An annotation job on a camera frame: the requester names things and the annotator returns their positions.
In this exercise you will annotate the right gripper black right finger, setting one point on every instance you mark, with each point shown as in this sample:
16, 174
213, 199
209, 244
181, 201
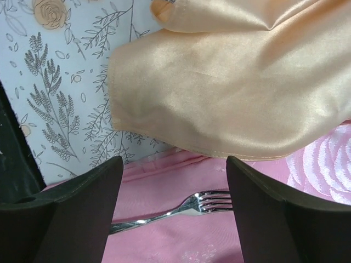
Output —
278, 223

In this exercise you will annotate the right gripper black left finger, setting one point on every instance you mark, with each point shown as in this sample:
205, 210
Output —
69, 222

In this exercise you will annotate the peach satin napkin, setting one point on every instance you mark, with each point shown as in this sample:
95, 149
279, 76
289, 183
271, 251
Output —
253, 79

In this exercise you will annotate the silver fork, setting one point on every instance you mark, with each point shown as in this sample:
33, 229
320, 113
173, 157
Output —
199, 203

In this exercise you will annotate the pink rose placemat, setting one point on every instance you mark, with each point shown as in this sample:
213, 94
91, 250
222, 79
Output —
162, 181

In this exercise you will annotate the floral tablecloth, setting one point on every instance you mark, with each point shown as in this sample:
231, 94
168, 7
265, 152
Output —
54, 57

